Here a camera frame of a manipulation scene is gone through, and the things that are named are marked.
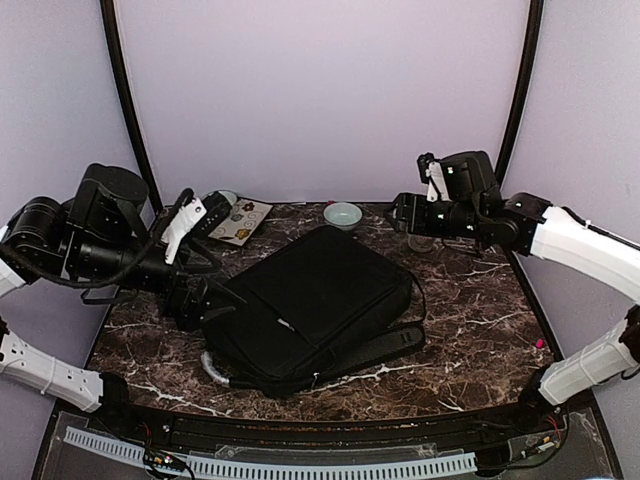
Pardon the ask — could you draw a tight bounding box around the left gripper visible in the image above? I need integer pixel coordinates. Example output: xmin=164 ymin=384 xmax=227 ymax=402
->
xmin=71 ymin=236 xmax=247 ymax=331

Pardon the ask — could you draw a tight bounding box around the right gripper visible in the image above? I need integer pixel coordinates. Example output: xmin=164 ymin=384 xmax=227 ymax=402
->
xmin=385 ymin=191 xmax=484 ymax=239

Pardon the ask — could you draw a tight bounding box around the black student bag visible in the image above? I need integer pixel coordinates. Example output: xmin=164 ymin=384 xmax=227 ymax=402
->
xmin=201 ymin=226 xmax=426 ymax=398

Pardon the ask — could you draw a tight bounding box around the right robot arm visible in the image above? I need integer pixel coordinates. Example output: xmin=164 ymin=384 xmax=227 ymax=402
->
xmin=386 ymin=193 xmax=639 ymax=434

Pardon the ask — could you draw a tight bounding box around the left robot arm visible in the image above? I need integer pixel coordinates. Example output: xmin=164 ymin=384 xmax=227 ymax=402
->
xmin=1 ymin=280 xmax=108 ymax=421

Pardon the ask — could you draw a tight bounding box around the cream floral mug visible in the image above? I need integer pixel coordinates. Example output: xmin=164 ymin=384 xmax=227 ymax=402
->
xmin=407 ymin=235 xmax=436 ymax=254

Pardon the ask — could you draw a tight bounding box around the celadon bowl centre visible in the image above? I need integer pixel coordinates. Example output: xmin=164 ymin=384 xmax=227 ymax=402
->
xmin=323 ymin=202 xmax=363 ymax=231

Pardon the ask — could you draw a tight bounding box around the floral fabric coaster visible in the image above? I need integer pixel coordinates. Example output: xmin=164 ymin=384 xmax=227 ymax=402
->
xmin=209 ymin=198 xmax=273 ymax=246

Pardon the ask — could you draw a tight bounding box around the celadon bowl on coaster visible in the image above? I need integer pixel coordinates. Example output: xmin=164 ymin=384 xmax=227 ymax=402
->
xmin=211 ymin=190 xmax=238 ymax=206

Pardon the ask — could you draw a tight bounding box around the small circuit board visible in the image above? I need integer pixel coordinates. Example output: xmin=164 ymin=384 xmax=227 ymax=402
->
xmin=143 ymin=449 xmax=185 ymax=471

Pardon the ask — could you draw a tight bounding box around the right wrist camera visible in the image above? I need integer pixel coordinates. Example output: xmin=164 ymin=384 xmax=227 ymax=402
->
xmin=437 ymin=151 xmax=501 ymax=202

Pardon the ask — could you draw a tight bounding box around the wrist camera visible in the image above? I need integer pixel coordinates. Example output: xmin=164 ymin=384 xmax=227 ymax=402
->
xmin=437 ymin=151 xmax=501 ymax=202
xmin=66 ymin=163 xmax=149 ymax=243

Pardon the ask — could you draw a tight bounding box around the white slotted cable duct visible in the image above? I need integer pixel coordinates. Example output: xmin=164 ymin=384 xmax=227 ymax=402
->
xmin=63 ymin=427 xmax=477 ymax=479

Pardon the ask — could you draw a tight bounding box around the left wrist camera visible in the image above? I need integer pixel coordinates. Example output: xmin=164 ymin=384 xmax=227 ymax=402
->
xmin=66 ymin=163 xmax=149 ymax=243

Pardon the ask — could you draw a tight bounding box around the right black frame post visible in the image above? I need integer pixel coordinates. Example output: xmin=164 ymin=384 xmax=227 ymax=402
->
xmin=494 ymin=0 xmax=544 ymax=185

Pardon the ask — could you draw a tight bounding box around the black frame post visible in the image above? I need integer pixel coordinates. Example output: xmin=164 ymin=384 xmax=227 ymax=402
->
xmin=494 ymin=0 xmax=544 ymax=185
xmin=99 ymin=0 xmax=163 ymax=213

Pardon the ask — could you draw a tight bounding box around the black front rail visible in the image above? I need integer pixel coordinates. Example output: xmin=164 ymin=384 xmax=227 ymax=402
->
xmin=59 ymin=389 xmax=596 ymax=451

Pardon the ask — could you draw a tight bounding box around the left black frame post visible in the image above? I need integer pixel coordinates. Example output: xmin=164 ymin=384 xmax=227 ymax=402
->
xmin=99 ymin=0 xmax=163 ymax=213

